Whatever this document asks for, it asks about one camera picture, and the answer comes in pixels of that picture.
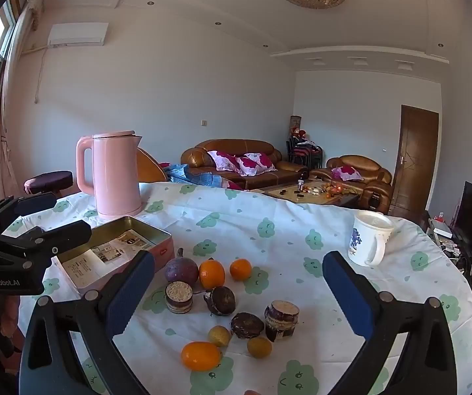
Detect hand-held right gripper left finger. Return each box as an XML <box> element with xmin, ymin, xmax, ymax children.
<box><xmin>19</xmin><ymin>250</ymin><xmax>155</xmax><ymax>395</ymax></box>

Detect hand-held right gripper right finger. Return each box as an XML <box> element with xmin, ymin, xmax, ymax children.
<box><xmin>322</xmin><ymin>250</ymin><xmax>458</xmax><ymax>395</ymax></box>

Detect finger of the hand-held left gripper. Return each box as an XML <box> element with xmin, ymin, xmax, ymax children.
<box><xmin>0</xmin><ymin>192</ymin><xmax>58</xmax><ymax>232</ymax></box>
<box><xmin>0</xmin><ymin>220</ymin><xmax>93</xmax><ymax>271</ymax></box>

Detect pink tin box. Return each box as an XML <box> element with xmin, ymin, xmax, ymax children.
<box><xmin>51</xmin><ymin>216</ymin><xmax>175</xmax><ymax>297</ymax></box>

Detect large rough orange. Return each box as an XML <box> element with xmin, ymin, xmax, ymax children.
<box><xmin>199</xmin><ymin>258</ymin><xmax>226</xmax><ymax>290</ymax></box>

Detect dark passion fruit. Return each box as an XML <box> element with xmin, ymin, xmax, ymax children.
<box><xmin>203</xmin><ymin>285</ymin><xmax>236</xmax><ymax>317</ymax></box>
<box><xmin>230</xmin><ymin>312</ymin><xmax>265</xmax><ymax>340</ymax></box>

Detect small smooth orange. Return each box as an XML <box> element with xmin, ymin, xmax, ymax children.
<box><xmin>230</xmin><ymin>258</ymin><xmax>252</xmax><ymax>281</ymax></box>

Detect purple padded stool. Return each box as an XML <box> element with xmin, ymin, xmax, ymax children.
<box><xmin>24</xmin><ymin>171</ymin><xmax>74</xmax><ymax>199</ymax></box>

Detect printed paper leaflet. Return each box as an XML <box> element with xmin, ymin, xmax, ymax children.
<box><xmin>61</xmin><ymin>230</ymin><xmax>154</xmax><ymax>289</ymax></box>

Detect purple passion fruit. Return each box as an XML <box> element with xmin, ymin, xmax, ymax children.
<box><xmin>165</xmin><ymin>248</ymin><xmax>199</xmax><ymax>285</ymax></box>

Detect white mug with blue print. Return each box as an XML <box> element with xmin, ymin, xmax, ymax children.
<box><xmin>347</xmin><ymin>211</ymin><xmax>396</xmax><ymax>267</ymax></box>

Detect pink electric kettle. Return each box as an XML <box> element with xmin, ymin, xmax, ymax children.
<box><xmin>75</xmin><ymin>130</ymin><xmax>143</xmax><ymax>220</ymax></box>

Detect oval orange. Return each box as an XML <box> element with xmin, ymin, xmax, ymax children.
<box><xmin>181</xmin><ymin>341</ymin><xmax>223</xmax><ymax>372</ymax></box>

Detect white cloud-print tablecloth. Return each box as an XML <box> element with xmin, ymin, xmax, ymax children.
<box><xmin>3</xmin><ymin>181</ymin><xmax>472</xmax><ymax>395</ymax></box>

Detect small yellow fruit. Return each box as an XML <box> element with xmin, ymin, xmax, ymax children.
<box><xmin>208</xmin><ymin>325</ymin><xmax>232</xmax><ymax>347</ymax></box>

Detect small yellow-green fruit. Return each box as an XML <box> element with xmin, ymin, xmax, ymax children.
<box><xmin>247</xmin><ymin>337</ymin><xmax>273</xmax><ymax>358</ymax></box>

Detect brown leather chair back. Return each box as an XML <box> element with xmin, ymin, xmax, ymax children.
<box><xmin>136</xmin><ymin>147</ymin><xmax>168</xmax><ymax>184</ymax></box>

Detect brown leather armchair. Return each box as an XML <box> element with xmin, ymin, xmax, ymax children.
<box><xmin>311</xmin><ymin>155</ymin><xmax>393</xmax><ymax>215</ymax></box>

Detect beige curtain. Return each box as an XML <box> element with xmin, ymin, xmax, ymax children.
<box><xmin>0</xmin><ymin>0</ymin><xmax>46</xmax><ymax>198</ymax></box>

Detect cluttered coffee table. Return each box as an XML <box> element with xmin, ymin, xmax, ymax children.
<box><xmin>261</xmin><ymin>179</ymin><xmax>362</xmax><ymax>209</ymax></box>

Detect low television cabinet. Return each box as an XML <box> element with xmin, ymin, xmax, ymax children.
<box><xmin>425</xmin><ymin>210</ymin><xmax>472</xmax><ymax>318</ymax></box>

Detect pink floral pillow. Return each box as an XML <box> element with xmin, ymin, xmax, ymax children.
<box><xmin>207</xmin><ymin>150</ymin><xmax>242</xmax><ymax>172</ymax></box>
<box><xmin>331</xmin><ymin>166</ymin><xmax>364</xmax><ymax>182</ymax></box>
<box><xmin>236</xmin><ymin>153</ymin><xmax>278</xmax><ymax>177</ymax></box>

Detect blue plaid cloth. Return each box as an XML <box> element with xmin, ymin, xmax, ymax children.
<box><xmin>160</xmin><ymin>162</ymin><xmax>225</xmax><ymax>189</ymax></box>

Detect brown leather sofa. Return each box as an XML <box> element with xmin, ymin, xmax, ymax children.
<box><xmin>180</xmin><ymin>139</ymin><xmax>309</xmax><ymax>192</ymax></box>

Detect stacked black chairs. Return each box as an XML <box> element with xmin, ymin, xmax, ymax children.
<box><xmin>287</xmin><ymin>134</ymin><xmax>324</xmax><ymax>169</ymax></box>

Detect brown wooden door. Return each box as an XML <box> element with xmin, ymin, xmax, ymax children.
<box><xmin>387</xmin><ymin>105</ymin><xmax>439</xmax><ymax>217</ymax></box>

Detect white air conditioner hose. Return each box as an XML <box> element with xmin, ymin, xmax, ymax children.
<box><xmin>34</xmin><ymin>46</ymin><xmax>50</xmax><ymax>104</ymax></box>

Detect white wall air conditioner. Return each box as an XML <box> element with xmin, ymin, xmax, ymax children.
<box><xmin>48</xmin><ymin>22</ymin><xmax>109</xmax><ymax>47</ymax></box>

